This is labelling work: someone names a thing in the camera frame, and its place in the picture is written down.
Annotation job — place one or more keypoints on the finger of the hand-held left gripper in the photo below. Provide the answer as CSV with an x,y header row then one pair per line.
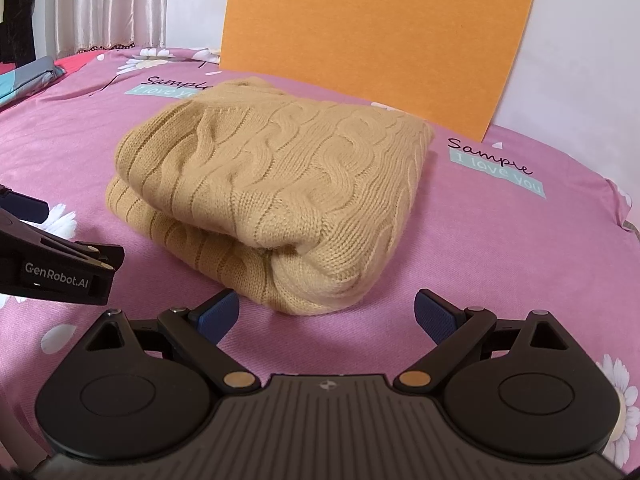
x,y
27,206

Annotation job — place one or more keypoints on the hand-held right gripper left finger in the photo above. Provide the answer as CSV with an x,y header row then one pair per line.
x,y
219,312

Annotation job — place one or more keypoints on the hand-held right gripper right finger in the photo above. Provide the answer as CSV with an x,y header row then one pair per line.
x,y
434,316

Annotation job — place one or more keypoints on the pink floral bedsheet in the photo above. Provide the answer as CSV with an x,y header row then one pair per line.
x,y
475,240

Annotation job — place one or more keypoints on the folded blue grey cloth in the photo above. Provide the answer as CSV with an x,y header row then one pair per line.
x,y
27,80

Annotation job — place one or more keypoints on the red cloth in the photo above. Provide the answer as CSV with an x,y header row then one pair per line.
x,y
67,62

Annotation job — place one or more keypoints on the cream patterned curtain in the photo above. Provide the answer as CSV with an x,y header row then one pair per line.
x,y
110,2

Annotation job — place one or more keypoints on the orange board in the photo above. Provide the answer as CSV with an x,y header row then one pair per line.
x,y
370,35

